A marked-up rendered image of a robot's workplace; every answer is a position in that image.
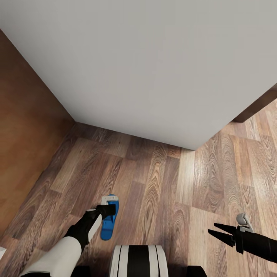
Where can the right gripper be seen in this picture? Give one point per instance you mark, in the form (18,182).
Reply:
(253,243)

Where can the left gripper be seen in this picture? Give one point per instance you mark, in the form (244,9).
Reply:
(109,209)

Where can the sandal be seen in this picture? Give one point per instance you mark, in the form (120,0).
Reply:
(108,223)

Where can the bench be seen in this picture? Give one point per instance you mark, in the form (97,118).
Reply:
(257,105)

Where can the robot trunk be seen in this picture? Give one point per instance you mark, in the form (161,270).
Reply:
(138,261)

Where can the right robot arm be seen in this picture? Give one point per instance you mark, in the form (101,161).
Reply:
(244,238)

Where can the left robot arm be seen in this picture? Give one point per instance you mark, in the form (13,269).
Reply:
(61,260)

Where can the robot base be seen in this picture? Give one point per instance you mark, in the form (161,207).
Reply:
(84,271)

